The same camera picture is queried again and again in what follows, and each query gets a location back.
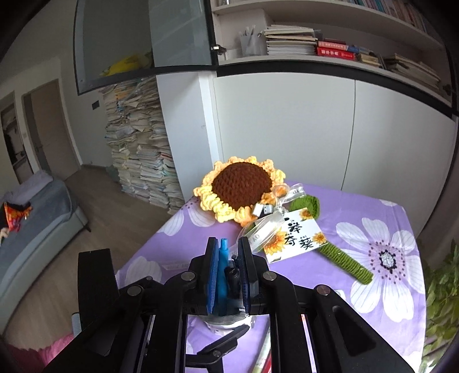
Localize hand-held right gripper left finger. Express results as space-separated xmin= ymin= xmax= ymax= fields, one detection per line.
xmin=43 ymin=237 xmax=221 ymax=373

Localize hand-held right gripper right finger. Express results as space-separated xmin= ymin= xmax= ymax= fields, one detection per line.
xmin=238 ymin=236 xmax=417 ymax=373

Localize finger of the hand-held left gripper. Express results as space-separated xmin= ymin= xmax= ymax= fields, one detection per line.
xmin=186 ymin=324 xmax=250 ymax=367

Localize blue pen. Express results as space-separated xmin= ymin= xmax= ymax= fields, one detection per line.
xmin=217 ymin=237 xmax=234 ymax=316

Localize white dotted pen holder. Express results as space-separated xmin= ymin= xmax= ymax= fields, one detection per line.
xmin=201 ymin=312 xmax=255 ymax=336

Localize white sheer ribbon bow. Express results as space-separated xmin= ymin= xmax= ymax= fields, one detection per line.
xmin=238 ymin=183 xmax=305 ymax=248

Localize white sunflower print card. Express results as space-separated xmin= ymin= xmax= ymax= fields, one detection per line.
xmin=263 ymin=210 xmax=330 ymax=264

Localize person's pink clothing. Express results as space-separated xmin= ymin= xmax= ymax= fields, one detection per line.
xmin=7 ymin=332 xmax=74 ymax=366

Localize purple floral tablecloth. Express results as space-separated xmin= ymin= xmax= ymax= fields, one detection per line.
xmin=115 ymin=179 xmax=427 ymax=373

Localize grey sofa bed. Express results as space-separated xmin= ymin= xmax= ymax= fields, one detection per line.
xmin=0 ymin=170 xmax=90 ymax=312

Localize crochet sunflower with green stem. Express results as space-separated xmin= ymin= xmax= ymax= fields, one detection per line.
xmin=193 ymin=156 xmax=375 ymax=286

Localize orange patterned cushion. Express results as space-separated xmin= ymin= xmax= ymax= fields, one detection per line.
xmin=3 ymin=202 xmax=34 ymax=235

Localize tall pile of papers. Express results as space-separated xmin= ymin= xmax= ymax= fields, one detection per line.
xmin=98 ymin=75 xmax=187 ymax=216

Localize brown wooden door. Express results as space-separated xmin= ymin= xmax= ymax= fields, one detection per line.
xmin=22 ymin=79 xmax=81 ymax=180

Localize white bookcase cabinet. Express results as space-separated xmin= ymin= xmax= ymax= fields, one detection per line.
xmin=156 ymin=0 xmax=459 ymax=216

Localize green leafy plant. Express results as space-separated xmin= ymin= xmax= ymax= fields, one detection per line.
xmin=421 ymin=244 xmax=459 ymax=373

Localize grey pen cup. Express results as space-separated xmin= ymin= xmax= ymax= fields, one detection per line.
xmin=240 ymin=24 xmax=268 ymax=57

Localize tall stack of white booklets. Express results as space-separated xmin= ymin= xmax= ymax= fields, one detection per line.
xmin=263 ymin=24 xmax=318 ymax=56

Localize red books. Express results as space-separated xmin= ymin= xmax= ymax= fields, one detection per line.
xmin=316 ymin=39 xmax=357 ymax=61

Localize grey glass cabinet door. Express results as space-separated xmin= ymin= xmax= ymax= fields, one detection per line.
xmin=73 ymin=0 xmax=219 ymax=96

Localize thin brown books stack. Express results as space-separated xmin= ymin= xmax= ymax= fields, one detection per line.
xmin=357 ymin=46 xmax=382 ymax=69

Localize wide stack of worn books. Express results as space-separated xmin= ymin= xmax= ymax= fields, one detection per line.
xmin=382 ymin=54 xmax=442 ymax=90

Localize row of green and pink books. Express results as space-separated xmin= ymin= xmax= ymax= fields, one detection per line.
xmin=355 ymin=0 xmax=427 ymax=31

